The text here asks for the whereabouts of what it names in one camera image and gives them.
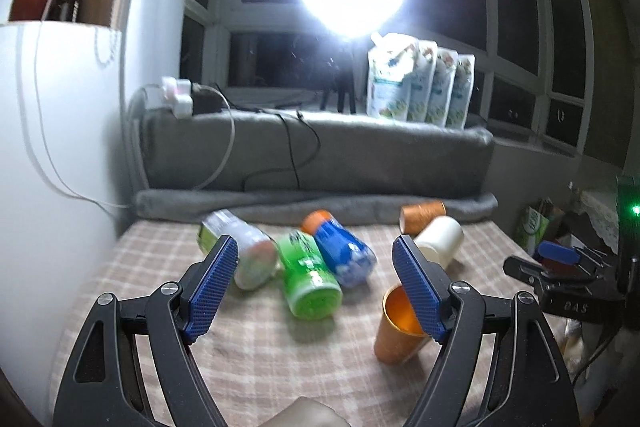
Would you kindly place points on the grey sofa cushion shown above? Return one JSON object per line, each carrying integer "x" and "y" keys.
{"x": 352, "y": 154}

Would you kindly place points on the white plastic cup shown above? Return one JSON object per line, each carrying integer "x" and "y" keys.
{"x": 440, "y": 240}

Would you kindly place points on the white power strip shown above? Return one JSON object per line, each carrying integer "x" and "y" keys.
{"x": 176, "y": 94}

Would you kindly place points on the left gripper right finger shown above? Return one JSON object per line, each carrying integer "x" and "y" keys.
{"x": 527, "y": 383}

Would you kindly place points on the blue orange-capped bottle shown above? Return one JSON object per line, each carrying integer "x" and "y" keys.
{"x": 347, "y": 257}

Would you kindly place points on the orange patterned paper cup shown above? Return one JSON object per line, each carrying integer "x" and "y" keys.
{"x": 400, "y": 336}

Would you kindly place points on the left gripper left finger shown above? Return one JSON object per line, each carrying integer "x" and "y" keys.
{"x": 102, "y": 384}

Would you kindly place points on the white snack pouch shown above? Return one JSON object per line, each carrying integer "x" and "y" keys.
{"x": 391, "y": 62}

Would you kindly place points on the gloved left hand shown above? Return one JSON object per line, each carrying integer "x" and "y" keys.
{"x": 306, "y": 412}

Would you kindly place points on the black tripod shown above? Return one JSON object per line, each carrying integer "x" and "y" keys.
{"x": 339, "y": 76}

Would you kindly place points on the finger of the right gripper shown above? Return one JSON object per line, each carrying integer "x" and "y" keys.
{"x": 558, "y": 253}

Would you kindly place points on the clear bottle red-green label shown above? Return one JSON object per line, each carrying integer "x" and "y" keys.
{"x": 257, "y": 253}

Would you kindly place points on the green tea bottle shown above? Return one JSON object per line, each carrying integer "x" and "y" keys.
{"x": 309, "y": 287}

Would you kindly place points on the pink plaid blanket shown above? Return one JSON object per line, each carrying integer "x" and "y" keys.
{"x": 257, "y": 358}

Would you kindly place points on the green snack box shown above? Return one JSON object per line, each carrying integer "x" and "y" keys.
{"x": 533, "y": 223}

